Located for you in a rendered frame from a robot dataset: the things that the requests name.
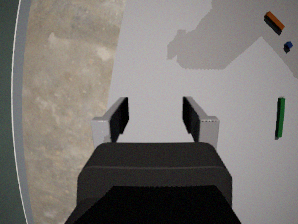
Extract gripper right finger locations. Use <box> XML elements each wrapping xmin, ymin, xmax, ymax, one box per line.
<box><xmin>182</xmin><ymin>96</ymin><xmax>220</xmax><ymax>150</ymax></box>

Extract dark green rod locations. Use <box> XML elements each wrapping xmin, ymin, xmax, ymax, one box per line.
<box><xmin>275</xmin><ymin>98</ymin><xmax>285</xmax><ymax>138</ymax></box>

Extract small blue block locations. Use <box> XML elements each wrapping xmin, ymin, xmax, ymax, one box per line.
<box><xmin>284</xmin><ymin>41</ymin><xmax>293</xmax><ymax>49</ymax></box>

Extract orange rod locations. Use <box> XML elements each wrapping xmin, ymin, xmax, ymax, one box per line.
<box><xmin>264</xmin><ymin>11</ymin><xmax>285</xmax><ymax>31</ymax></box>

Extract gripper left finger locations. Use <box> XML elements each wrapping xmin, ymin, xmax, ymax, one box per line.
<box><xmin>90</xmin><ymin>97</ymin><xmax>129</xmax><ymax>150</ymax></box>

